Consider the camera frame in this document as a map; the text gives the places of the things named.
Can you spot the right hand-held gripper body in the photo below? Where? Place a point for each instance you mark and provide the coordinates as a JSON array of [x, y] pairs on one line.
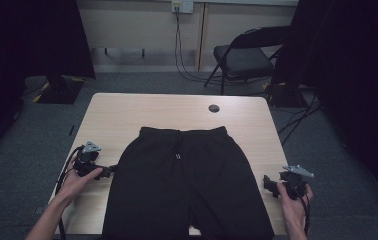
[[293, 181]]

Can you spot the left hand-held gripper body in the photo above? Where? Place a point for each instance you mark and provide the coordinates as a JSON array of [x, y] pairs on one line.
[[87, 163]]

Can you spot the black pants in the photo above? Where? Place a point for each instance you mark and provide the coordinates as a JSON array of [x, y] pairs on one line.
[[183, 186]]

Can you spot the person's left hand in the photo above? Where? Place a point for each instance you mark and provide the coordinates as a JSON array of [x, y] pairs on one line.
[[73, 186]]

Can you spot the person's right hand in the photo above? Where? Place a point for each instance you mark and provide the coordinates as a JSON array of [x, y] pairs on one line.
[[293, 213]]

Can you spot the yellow floor tape strip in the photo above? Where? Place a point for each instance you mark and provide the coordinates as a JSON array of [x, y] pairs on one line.
[[40, 93]]

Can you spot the round black table grommet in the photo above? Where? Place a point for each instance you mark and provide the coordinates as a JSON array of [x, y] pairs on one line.
[[214, 108]]

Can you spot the tall black curtain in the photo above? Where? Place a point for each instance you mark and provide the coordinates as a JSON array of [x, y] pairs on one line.
[[353, 83]]

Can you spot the black folding chair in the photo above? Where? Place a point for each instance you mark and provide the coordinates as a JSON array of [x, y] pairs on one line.
[[243, 61]]

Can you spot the wide black curtain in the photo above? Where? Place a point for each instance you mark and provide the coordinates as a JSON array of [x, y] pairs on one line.
[[17, 50]]

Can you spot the black stand base plate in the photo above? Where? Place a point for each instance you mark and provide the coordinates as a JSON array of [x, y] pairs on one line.
[[60, 91]]

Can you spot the white wall outlet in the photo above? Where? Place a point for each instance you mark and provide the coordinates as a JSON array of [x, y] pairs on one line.
[[182, 6]]

